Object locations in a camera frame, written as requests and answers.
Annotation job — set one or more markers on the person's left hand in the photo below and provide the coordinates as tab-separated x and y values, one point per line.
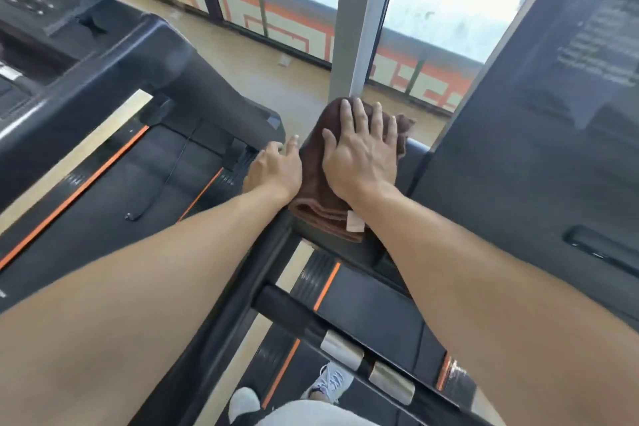
277	171

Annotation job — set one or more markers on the person's right hand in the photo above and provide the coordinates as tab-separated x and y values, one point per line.
362	161

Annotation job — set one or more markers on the brown microfibre cloth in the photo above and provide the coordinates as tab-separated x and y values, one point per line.
312	181

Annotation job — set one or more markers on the black treadmill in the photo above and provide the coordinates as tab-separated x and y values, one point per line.
100	191
524	166

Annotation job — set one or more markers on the person's left forearm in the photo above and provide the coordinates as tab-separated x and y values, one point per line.
125	301

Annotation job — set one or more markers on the person's right forearm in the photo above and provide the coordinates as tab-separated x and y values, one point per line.
524	321

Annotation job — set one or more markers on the person's right grey shoe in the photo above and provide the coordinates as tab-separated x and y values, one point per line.
329	381

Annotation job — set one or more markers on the person's grey shoe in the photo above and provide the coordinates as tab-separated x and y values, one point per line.
329	381
244	403

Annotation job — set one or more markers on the person's left grey shoe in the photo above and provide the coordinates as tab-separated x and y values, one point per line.
244	403

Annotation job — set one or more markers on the person's grey shirt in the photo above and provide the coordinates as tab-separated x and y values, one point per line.
319	415

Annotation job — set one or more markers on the orange patterned parapet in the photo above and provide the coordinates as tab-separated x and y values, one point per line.
299	31

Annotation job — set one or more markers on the white column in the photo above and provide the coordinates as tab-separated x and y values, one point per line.
364	16

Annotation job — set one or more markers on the grey metal floor bracket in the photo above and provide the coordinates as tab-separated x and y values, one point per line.
284	60

